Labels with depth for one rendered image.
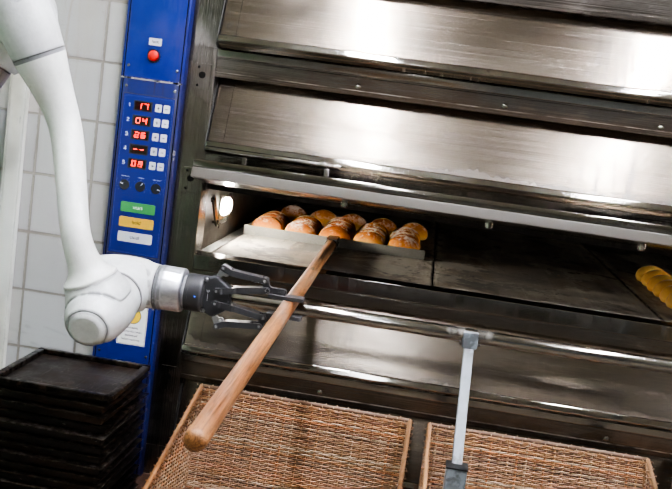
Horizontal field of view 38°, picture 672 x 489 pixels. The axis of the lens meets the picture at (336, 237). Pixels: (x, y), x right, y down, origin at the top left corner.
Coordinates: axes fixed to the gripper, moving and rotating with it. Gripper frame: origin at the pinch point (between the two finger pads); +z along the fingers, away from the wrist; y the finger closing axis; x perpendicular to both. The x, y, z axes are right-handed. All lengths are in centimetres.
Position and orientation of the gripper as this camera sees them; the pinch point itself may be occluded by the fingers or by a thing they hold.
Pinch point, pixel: (285, 306)
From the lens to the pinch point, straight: 194.5
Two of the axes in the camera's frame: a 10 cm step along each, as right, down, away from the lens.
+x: -1.0, 1.3, -9.9
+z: 9.9, 1.5, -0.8
